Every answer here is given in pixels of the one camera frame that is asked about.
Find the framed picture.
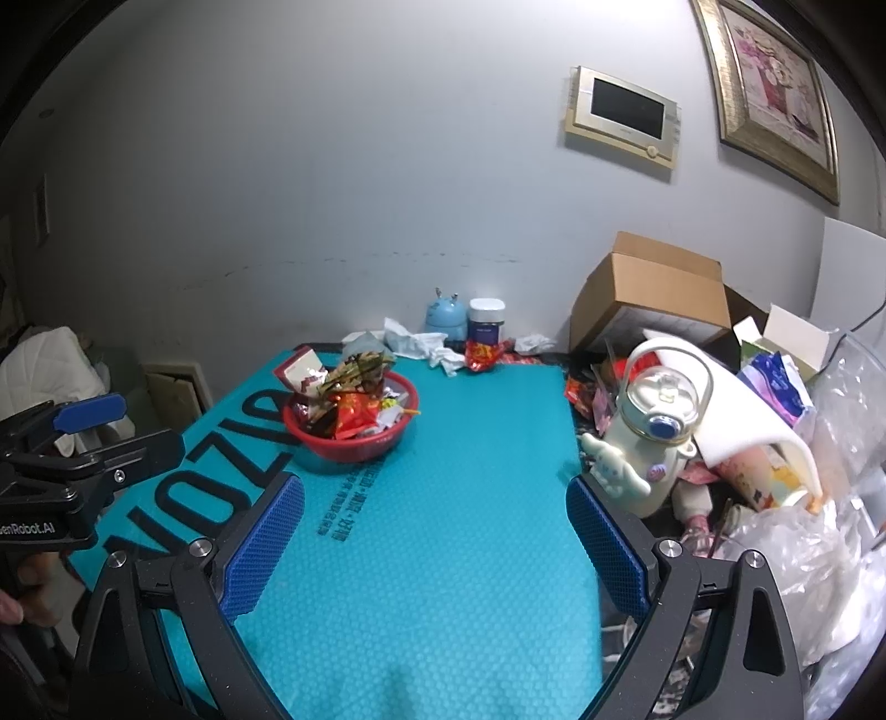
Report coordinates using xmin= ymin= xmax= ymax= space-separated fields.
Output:
xmin=692 ymin=0 xmax=842 ymax=205

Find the red gold snack packet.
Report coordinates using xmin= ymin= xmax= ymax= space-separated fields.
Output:
xmin=336 ymin=398 xmax=382 ymax=440

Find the cream water bottle with handle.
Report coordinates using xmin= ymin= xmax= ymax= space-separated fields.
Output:
xmin=580 ymin=339 xmax=714 ymax=519

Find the red candy packet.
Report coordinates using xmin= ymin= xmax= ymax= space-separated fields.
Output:
xmin=463 ymin=339 xmax=503 ymax=373

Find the open white paper box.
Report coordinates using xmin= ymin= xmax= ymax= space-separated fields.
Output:
xmin=734 ymin=305 xmax=842 ymax=378

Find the white curved sheet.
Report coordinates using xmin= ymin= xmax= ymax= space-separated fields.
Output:
xmin=643 ymin=328 xmax=825 ymax=500

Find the dark jar with white lid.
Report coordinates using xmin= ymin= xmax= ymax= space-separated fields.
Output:
xmin=467 ymin=297 xmax=505 ymax=343

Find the translucent plastic bag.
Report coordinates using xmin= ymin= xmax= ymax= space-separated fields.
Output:
xmin=713 ymin=505 xmax=866 ymax=666

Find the white foam board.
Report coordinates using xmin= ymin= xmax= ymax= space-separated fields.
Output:
xmin=806 ymin=216 xmax=886 ymax=326

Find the white and red snack bag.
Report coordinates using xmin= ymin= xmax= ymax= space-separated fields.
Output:
xmin=273 ymin=348 xmax=329 ymax=399

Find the person's left hand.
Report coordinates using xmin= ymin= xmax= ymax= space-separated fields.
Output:
xmin=0 ymin=560 xmax=46 ymax=624

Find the white quilted jacket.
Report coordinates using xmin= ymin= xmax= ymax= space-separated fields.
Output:
xmin=0 ymin=325 xmax=112 ymax=416

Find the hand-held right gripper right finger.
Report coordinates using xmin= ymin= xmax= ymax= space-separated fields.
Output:
xmin=566 ymin=474 xmax=811 ymax=720

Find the pile of red packets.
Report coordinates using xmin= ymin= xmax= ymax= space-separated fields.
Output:
xmin=564 ymin=360 xmax=617 ymax=423

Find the blue round humidifier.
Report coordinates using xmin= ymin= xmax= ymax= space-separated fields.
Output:
xmin=424 ymin=287 xmax=467 ymax=340

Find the wall intercom panel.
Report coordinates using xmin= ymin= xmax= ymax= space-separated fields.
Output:
xmin=564 ymin=65 xmax=683 ymax=182

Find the cardboard box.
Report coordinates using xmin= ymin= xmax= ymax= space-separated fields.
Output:
xmin=569 ymin=232 xmax=735 ymax=354

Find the blue purple packet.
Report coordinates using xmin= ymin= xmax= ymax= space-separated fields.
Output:
xmin=737 ymin=352 xmax=818 ymax=426

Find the dark gold snack packet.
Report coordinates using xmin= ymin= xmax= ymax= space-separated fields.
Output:
xmin=322 ymin=352 xmax=389 ymax=403

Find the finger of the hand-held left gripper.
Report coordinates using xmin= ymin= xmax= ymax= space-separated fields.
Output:
xmin=14 ymin=428 xmax=187 ymax=500
xmin=0 ymin=393 xmax=129 ymax=451

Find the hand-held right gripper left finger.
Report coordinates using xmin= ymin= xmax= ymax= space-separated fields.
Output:
xmin=69 ymin=469 xmax=307 ymax=720

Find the red plastic basket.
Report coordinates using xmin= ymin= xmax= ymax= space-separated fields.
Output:
xmin=282 ymin=370 xmax=420 ymax=464

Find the teal printed mat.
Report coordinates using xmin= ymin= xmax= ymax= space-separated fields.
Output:
xmin=65 ymin=346 xmax=610 ymax=720

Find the large crumpled white tissue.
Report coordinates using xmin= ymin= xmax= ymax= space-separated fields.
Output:
xmin=384 ymin=318 xmax=447 ymax=361

